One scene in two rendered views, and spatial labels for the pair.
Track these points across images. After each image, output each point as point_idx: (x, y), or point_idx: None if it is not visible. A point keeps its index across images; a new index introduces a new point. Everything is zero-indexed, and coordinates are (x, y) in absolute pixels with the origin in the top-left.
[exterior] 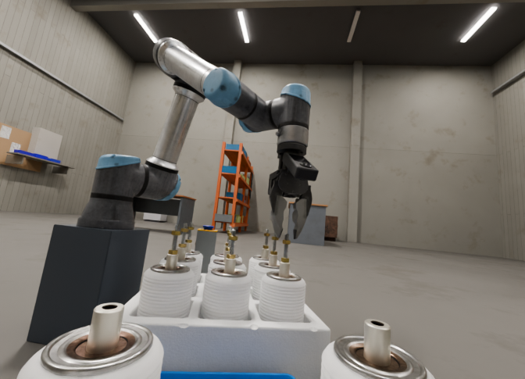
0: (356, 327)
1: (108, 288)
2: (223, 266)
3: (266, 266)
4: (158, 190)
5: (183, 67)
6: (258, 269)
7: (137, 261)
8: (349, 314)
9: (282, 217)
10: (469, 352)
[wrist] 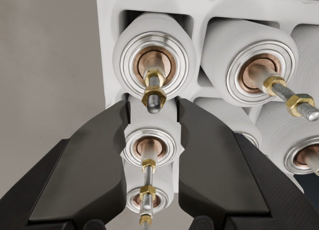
0: (17, 154)
1: None
2: (246, 127)
3: (168, 134)
4: None
5: None
6: (179, 132)
7: (318, 208)
8: (15, 182)
9: (188, 122)
10: None
